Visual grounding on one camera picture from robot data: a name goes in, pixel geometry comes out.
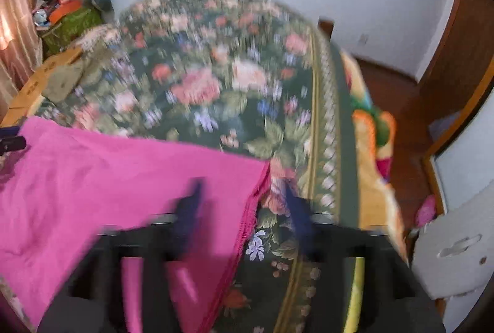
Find floral bed cover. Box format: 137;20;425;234
37;0;359;332

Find frosted sliding wardrobe door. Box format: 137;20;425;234
424;66;493;332

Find wooden door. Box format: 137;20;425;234
419;0;493;123

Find orange box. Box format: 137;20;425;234
48;0;82;25

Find pink pants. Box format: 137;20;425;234
1;117;270;332

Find olive green folded garment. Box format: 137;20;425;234
41;59;90;103

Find green storage bag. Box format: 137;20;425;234
40;7;103;57

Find colourful orange blanket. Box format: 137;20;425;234
341;51;407;259

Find wooden lap desk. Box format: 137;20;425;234
1;47;83;127

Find wall power socket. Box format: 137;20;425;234
358;34;368;46

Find pink slipper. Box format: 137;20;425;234
414;194;437;228

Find orange striped curtain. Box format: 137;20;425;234
0;0;43;115

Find wooden bed post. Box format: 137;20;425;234
317;18;335;40

